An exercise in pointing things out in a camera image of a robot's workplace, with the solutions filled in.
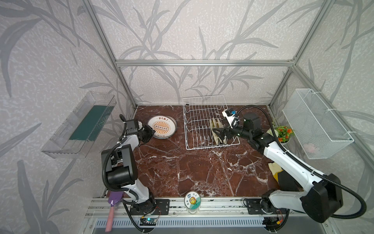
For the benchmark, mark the yellow black rubber glove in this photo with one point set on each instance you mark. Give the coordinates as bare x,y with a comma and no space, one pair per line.
285,181

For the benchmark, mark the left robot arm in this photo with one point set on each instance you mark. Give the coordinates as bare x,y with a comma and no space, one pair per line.
119,169

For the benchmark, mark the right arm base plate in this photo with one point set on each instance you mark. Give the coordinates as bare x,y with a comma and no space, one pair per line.
258,206

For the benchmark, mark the clear plastic wall shelf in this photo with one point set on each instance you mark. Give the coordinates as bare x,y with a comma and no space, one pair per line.
59,146

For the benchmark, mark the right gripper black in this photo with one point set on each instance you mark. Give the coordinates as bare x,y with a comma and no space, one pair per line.
222,131

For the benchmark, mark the purple pink brush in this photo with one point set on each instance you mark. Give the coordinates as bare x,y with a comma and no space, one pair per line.
114,198

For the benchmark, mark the white wire dish rack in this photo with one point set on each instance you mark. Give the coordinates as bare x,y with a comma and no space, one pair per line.
197,111

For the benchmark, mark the tan woven plate right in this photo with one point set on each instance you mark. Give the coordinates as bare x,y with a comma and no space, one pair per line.
220,122

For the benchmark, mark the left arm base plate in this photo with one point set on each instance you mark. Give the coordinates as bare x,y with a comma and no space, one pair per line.
161,207

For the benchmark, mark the potted artificial flower plant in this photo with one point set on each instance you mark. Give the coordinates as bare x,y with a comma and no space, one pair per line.
283,134

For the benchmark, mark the green woven plate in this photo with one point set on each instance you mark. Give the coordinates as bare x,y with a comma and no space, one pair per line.
212,126
217,125

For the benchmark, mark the green sponge mat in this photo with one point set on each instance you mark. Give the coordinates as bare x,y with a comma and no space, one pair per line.
92,124

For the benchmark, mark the left circuit board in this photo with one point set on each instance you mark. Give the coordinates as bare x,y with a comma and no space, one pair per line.
149,221

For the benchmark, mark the aluminium front rail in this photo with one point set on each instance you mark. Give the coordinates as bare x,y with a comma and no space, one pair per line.
212,212

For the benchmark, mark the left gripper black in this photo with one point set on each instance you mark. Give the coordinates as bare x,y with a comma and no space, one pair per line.
150,131

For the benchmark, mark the white mesh wall basket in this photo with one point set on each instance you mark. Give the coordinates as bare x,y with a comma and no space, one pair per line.
316,127

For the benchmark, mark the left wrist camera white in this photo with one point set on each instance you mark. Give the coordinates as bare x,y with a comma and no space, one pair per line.
140,125

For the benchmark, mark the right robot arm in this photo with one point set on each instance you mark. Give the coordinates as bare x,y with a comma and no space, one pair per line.
320,195

